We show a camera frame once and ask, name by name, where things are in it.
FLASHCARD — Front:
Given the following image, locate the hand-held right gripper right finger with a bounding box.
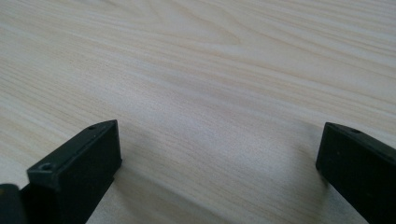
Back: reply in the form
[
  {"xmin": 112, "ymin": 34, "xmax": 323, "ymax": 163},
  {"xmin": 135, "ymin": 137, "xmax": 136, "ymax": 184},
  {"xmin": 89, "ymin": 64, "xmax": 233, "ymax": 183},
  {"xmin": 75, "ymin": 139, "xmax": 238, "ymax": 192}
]
[{"xmin": 315, "ymin": 121, "xmax": 396, "ymax": 224}]

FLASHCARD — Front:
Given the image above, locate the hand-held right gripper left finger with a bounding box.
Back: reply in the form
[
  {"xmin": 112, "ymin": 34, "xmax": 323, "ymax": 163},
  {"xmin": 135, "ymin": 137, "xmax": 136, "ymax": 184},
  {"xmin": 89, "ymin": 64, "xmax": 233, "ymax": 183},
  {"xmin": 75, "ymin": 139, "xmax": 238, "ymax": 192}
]
[{"xmin": 20, "ymin": 119, "xmax": 123, "ymax": 224}]

